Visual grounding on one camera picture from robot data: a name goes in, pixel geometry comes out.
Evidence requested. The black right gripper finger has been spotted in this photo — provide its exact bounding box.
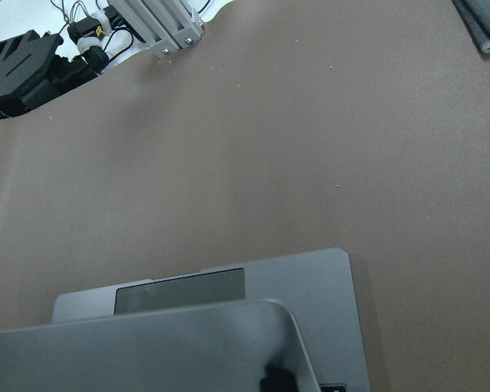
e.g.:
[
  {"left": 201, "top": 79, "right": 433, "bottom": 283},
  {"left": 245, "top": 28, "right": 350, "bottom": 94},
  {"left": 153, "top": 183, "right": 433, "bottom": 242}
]
[
  {"left": 259, "top": 364, "right": 280, "bottom": 392},
  {"left": 279, "top": 369, "right": 298, "bottom": 392}
]

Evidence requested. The grey laptop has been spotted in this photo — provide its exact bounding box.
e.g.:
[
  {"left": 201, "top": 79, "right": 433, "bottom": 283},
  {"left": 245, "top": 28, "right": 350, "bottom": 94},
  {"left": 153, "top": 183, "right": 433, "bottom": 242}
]
[{"left": 0, "top": 248, "right": 371, "bottom": 391}]

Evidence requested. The folded grey cloth stack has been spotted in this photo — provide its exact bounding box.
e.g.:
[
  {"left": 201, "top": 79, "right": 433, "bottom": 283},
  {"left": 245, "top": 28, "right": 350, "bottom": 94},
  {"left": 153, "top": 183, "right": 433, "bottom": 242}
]
[{"left": 452, "top": 0, "right": 490, "bottom": 54}]

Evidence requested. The aluminium frame post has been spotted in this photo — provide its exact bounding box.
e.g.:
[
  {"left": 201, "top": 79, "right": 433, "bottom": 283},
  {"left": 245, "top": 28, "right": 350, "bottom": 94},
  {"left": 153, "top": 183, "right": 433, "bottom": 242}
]
[{"left": 109, "top": 0, "right": 203, "bottom": 59}]

